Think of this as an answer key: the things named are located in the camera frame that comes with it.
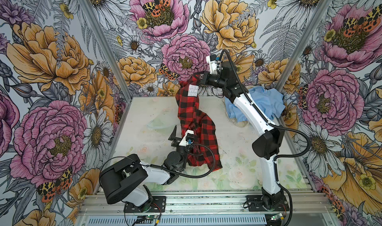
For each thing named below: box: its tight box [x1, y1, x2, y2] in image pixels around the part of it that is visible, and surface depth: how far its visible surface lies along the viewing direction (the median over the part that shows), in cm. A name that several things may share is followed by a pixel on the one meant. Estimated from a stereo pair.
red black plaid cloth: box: [175, 74, 223, 171], surface depth 89 cm
